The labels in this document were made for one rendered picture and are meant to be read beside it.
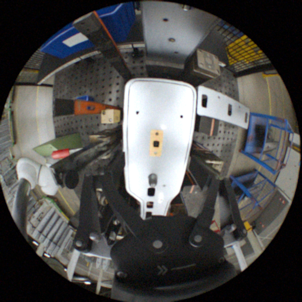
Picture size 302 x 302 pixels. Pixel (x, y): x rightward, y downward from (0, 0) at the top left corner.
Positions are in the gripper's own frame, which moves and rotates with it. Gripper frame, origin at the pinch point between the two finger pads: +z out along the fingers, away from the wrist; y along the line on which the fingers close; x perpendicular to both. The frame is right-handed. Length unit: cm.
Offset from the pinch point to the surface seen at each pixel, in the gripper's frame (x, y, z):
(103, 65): 45, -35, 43
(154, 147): -1.4, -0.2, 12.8
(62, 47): 36.1, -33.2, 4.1
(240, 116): 14.6, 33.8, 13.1
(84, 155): 1.2, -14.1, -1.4
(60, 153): 0.5, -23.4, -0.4
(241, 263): -312, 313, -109
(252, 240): -456, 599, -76
